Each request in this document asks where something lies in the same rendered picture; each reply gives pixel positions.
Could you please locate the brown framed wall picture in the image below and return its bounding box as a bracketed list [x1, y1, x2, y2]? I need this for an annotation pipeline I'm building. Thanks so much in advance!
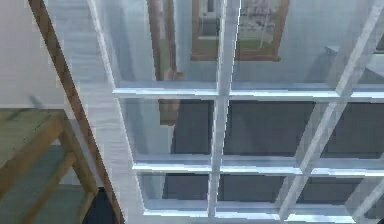
[190, 0, 290, 62]

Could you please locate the green wooden table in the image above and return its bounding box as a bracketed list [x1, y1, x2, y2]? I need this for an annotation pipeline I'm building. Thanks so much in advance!
[0, 108, 99, 224]

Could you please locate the white framed glass window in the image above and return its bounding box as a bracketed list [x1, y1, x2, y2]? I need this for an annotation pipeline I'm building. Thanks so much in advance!
[48, 0, 384, 224]

